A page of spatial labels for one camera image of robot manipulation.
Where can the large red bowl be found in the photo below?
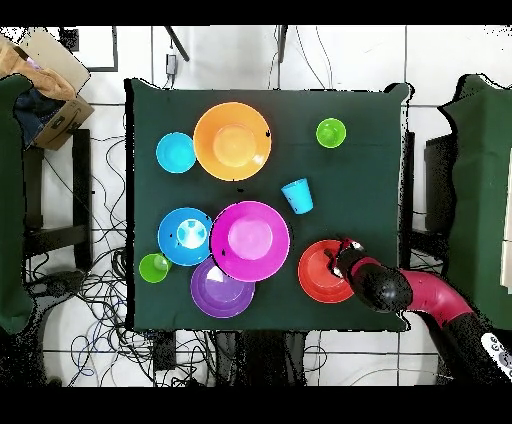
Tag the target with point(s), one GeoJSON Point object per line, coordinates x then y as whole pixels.
{"type": "Point", "coordinates": [314, 272]}

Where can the blue cup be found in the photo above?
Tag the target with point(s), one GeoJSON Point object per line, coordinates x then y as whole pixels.
{"type": "Point", "coordinates": [298, 196]}

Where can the large pink bowl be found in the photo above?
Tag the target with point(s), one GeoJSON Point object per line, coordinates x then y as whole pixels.
{"type": "Point", "coordinates": [250, 241]}

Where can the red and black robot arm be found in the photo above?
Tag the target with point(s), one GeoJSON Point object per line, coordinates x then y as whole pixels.
{"type": "Point", "coordinates": [432, 292]}

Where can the dark green table cloth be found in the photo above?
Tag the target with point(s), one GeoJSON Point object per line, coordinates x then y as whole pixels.
{"type": "Point", "coordinates": [352, 180]}

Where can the black side furniture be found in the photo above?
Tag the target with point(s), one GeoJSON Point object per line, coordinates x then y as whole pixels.
{"type": "Point", "coordinates": [440, 180]}

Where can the green cup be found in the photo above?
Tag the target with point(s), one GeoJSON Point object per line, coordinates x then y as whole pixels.
{"type": "Point", "coordinates": [152, 270]}
{"type": "Point", "coordinates": [331, 133]}

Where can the purple bowl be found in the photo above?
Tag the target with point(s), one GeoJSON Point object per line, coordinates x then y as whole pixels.
{"type": "Point", "coordinates": [220, 298]}

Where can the dark green hanging cloth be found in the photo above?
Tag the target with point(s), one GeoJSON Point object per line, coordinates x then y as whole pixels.
{"type": "Point", "coordinates": [12, 200]}
{"type": "Point", "coordinates": [480, 200]}

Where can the large orange bowl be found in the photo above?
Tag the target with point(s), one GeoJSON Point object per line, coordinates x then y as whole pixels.
{"type": "Point", "coordinates": [232, 142]}

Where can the medium blue bowl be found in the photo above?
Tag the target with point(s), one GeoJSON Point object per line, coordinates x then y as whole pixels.
{"type": "Point", "coordinates": [168, 240]}

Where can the small light blue bowl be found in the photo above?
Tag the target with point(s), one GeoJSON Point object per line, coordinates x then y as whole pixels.
{"type": "Point", "coordinates": [176, 152]}

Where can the black tripod leg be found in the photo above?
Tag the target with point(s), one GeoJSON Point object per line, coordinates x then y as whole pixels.
{"type": "Point", "coordinates": [282, 44]}
{"type": "Point", "coordinates": [178, 44]}

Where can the grey power adapter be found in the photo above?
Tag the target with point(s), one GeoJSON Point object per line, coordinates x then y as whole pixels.
{"type": "Point", "coordinates": [171, 64]}

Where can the cardboard box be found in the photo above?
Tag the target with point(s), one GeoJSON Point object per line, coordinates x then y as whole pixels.
{"type": "Point", "coordinates": [60, 120]}

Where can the brown cloth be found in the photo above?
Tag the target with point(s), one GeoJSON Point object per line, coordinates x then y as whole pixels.
{"type": "Point", "coordinates": [48, 80]}

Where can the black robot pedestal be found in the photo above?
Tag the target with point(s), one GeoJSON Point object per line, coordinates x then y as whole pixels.
{"type": "Point", "coordinates": [260, 360]}

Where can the black stool frame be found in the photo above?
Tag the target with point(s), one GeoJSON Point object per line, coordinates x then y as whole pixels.
{"type": "Point", "coordinates": [82, 180]}

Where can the black square frame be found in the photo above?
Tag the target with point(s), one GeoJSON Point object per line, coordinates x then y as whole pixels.
{"type": "Point", "coordinates": [115, 52]}

